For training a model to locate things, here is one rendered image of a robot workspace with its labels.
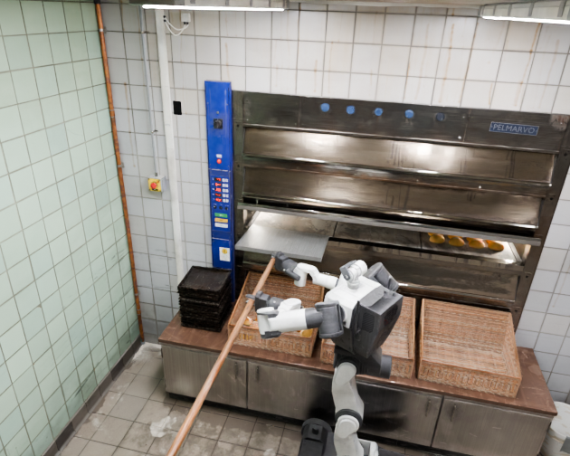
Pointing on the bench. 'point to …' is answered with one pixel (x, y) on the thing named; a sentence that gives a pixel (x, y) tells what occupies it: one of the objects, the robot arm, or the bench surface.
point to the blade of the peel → (310, 248)
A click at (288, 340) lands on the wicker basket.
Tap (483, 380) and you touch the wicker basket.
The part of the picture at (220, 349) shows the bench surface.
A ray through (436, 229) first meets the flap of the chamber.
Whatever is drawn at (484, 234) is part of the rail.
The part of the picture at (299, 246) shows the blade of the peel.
